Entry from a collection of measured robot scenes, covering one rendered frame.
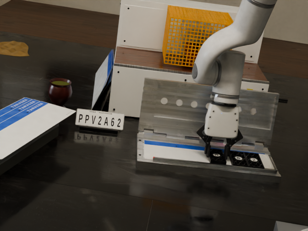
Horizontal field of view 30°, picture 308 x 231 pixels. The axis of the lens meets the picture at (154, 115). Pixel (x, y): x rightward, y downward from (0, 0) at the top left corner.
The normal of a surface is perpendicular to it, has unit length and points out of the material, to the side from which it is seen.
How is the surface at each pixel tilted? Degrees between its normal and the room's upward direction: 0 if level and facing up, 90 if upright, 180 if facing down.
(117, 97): 90
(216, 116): 76
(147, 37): 90
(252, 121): 81
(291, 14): 90
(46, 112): 0
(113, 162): 0
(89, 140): 0
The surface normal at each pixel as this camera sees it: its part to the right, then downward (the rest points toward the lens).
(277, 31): -0.10, 0.37
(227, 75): 0.19, 0.21
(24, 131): 0.13, -0.92
